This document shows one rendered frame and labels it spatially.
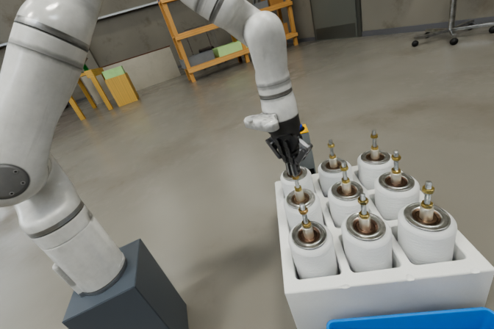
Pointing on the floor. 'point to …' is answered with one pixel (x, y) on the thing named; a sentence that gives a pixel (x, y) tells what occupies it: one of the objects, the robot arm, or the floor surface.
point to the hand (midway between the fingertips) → (292, 167)
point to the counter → (140, 71)
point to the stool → (453, 6)
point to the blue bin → (422, 320)
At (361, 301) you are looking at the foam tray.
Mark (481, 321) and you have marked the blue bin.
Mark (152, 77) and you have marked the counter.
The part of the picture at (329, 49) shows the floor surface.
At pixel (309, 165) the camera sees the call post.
